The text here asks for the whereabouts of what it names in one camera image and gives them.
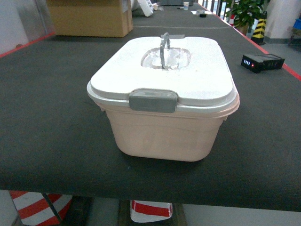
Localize right red-white traffic cone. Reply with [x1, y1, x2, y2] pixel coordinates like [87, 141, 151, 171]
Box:
[130, 200, 173, 223]

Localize grey front latch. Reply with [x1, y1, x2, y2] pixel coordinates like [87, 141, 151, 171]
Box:
[129, 89, 178, 113]

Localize yellow-black striped bollard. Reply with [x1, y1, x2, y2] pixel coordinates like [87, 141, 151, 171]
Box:
[251, 11, 267, 46]

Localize brown cardboard box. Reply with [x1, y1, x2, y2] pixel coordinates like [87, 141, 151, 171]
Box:
[46, 0, 133, 38]

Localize black table mat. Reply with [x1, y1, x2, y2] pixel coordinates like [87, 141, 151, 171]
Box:
[0, 7, 301, 212]

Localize green potted plant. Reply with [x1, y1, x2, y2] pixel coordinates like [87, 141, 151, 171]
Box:
[225, 0, 270, 35]

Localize black battery pack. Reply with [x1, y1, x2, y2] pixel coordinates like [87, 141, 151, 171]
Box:
[241, 54, 285, 73]

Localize pink plastic storage box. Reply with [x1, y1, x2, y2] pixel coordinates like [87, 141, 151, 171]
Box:
[99, 97, 240, 162]

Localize grey lid handle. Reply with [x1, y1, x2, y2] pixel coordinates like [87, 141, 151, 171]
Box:
[160, 32, 170, 69]

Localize white box lid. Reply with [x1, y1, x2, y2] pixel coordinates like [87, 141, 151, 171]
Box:
[87, 37, 239, 113]

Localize white paper cup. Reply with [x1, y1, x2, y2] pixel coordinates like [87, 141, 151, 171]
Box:
[183, 1, 189, 10]

